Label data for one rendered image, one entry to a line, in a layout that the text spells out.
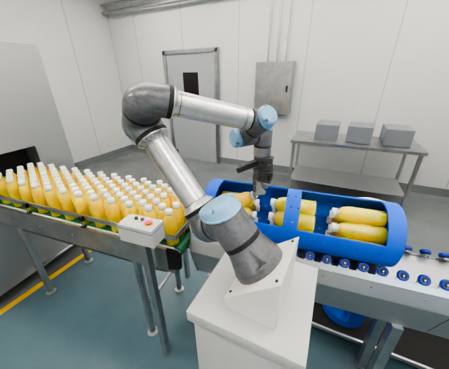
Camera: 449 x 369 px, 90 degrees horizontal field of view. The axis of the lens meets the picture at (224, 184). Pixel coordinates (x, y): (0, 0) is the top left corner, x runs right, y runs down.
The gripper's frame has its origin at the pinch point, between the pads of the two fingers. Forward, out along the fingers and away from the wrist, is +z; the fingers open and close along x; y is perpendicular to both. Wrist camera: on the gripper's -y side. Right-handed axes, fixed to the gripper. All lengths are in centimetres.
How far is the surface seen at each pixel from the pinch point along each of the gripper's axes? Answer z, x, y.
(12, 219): 40, -18, -175
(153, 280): 49, -24, -50
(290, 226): 9.0, -7.9, 18.1
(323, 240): 12.6, -8.3, 32.4
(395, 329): 60, -4, 73
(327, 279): 35, -7, 38
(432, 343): 107, 33, 116
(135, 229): 12, -28, -50
